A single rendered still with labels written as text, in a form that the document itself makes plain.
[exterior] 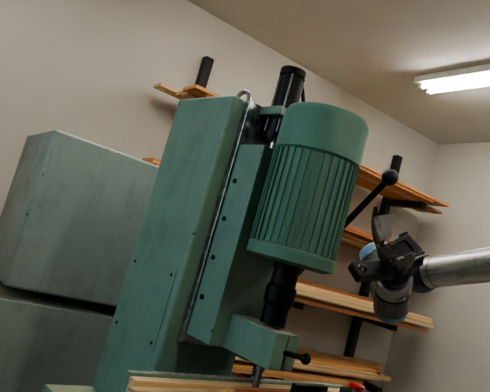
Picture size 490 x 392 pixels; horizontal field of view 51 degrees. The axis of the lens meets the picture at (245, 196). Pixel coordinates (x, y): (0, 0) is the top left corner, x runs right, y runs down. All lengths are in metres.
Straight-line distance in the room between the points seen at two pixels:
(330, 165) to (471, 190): 3.92
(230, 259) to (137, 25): 2.56
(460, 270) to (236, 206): 0.64
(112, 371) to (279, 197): 0.57
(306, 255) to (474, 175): 4.01
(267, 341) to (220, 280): 0.16
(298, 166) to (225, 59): 2.77
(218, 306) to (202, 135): 0.38
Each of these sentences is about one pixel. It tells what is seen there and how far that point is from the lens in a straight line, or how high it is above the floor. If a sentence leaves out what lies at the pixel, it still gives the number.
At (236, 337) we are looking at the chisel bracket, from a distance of 1.06.
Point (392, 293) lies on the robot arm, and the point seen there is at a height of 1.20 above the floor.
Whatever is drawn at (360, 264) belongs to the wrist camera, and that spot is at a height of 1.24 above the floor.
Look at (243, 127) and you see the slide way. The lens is 1.14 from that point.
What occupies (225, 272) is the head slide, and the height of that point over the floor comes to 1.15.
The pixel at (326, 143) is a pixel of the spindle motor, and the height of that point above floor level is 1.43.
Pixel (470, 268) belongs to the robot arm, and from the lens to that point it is 1.42.
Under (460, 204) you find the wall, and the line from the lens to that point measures 4.87.
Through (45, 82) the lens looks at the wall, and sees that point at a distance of 3.22.
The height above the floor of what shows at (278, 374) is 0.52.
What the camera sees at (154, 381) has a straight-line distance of 0.92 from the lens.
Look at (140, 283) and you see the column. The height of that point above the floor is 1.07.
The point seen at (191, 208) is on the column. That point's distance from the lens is 1.13.
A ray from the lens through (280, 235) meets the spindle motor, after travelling 0.96.
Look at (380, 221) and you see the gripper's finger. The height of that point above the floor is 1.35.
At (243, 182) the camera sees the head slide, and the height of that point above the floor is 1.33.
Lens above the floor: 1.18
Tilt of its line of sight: 7 degrees up
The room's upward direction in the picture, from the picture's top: 16 degrees clockwise
